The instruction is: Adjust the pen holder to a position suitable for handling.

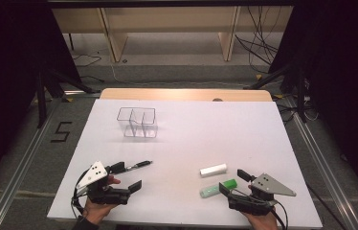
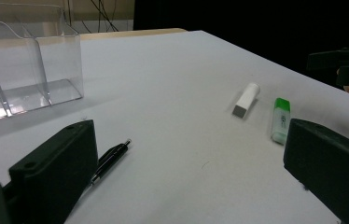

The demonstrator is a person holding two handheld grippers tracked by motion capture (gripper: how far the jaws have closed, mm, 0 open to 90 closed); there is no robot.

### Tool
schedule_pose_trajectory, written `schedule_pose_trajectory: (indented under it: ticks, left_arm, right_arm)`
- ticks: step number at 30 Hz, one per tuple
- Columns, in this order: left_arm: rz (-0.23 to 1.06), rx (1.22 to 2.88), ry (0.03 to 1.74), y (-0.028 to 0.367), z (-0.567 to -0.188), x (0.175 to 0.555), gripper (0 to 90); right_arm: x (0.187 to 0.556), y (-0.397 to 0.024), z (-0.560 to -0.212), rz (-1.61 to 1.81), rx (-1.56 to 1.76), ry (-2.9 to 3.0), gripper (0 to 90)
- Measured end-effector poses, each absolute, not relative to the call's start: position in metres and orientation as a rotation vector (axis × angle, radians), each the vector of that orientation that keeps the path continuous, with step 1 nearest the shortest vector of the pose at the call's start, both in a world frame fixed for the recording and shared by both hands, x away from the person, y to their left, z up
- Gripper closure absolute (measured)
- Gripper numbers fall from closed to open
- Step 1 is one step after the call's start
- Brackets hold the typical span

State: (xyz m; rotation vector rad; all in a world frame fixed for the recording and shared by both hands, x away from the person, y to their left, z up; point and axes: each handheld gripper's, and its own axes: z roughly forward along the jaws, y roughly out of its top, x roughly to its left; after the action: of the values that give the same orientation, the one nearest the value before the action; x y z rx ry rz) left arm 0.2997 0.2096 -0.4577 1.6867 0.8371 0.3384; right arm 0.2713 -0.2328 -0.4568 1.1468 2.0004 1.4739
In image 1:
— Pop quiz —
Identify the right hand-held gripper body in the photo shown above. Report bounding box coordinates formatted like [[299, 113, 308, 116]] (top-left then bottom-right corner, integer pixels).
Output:
[[227, 172, 298, 217]]

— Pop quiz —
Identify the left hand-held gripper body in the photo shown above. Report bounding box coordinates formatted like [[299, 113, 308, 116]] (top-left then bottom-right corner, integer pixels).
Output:
[[73, 160, 132, 206]]

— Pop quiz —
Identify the green capped clear marker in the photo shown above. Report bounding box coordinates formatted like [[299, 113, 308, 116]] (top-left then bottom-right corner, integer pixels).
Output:
[[199, 178, 239, 199]]

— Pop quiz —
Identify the white cylindrical stick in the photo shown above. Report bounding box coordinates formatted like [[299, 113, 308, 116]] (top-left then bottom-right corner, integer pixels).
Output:
[[199, 163, 229, 178]]

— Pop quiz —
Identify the black pen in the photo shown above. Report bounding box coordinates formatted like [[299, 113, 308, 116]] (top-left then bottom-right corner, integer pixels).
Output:
[[125, 160, 154, 172]]

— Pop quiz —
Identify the clear plastic desk organizer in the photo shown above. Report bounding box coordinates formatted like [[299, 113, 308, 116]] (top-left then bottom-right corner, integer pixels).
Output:
[[116, 106, 159, 139]]

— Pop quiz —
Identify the person's left hand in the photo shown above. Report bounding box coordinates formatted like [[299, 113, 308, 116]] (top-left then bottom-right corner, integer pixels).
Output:
[[82, 175, 122, 226]]

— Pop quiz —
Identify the person's right hand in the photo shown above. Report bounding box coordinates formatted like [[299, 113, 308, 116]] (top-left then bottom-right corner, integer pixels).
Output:
[[240, 211, 280, 230]]

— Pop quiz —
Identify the white table cover sheet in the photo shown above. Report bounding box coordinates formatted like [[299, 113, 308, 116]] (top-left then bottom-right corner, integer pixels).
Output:
[[46, 98, 324, 230]]

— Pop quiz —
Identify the black metal stand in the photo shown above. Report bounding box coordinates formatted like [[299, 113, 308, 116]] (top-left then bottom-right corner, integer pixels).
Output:
[[35, 67, 102, 129], [243, 59, 309, 125]]

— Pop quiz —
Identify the black curtain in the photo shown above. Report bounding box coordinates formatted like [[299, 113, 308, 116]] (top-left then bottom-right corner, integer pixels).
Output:
[[0, 5, 83, 196], [267, 0, 358, 205]]

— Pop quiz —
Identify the black overhead bar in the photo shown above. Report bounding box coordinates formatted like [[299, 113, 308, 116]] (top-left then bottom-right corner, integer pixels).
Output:
[[45, 0, 297, 9]]

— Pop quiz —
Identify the left hand-held gripper cable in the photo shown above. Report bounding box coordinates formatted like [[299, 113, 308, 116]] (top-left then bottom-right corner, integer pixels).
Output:
[[71, 176, 87, 216]]

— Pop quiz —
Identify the hand-held gripper cable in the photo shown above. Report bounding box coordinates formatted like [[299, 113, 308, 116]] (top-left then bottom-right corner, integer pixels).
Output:
[[71, 176, 87, 216], [271, 199, 290, 230]]

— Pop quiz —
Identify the right hand-held gripper cable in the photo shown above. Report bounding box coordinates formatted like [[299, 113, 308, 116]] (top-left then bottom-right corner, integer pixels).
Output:
[[271, 199, 290, 230]]

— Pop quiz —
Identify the aluminium floor rail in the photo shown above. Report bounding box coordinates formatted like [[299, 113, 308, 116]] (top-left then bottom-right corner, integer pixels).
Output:
[[282, 95, 358, 230], [0, 98, 67, 230]]

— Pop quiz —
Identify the thin black floor cable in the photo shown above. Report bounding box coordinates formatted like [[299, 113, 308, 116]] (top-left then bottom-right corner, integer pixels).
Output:
[[305, 182, 347, 230]]

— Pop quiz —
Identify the bundle of black hanging cables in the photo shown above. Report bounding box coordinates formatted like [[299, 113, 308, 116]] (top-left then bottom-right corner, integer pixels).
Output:
[[235, 6, 284, 75]]

